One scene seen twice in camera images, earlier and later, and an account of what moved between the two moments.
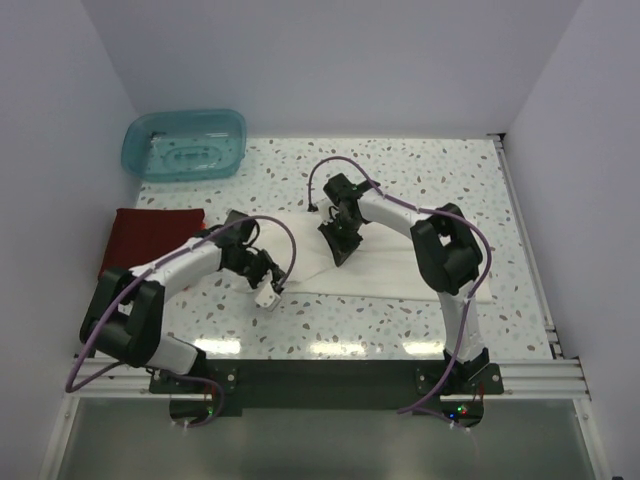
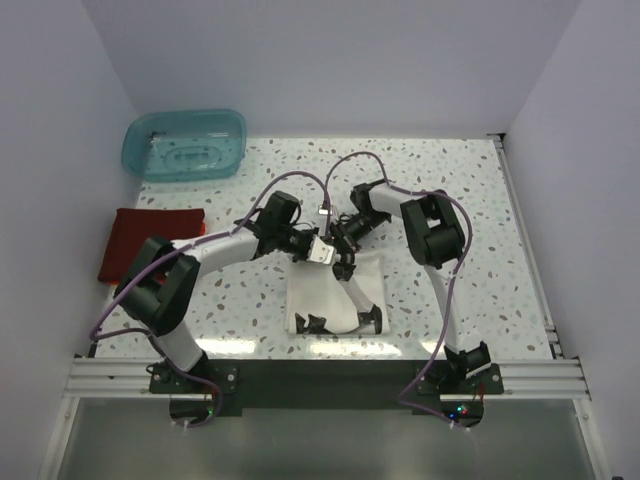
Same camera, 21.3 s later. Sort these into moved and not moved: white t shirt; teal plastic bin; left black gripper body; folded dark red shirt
Moved: left black gripper body; white t shirt
Not moved: teal plastic bin; folded dark red shirt
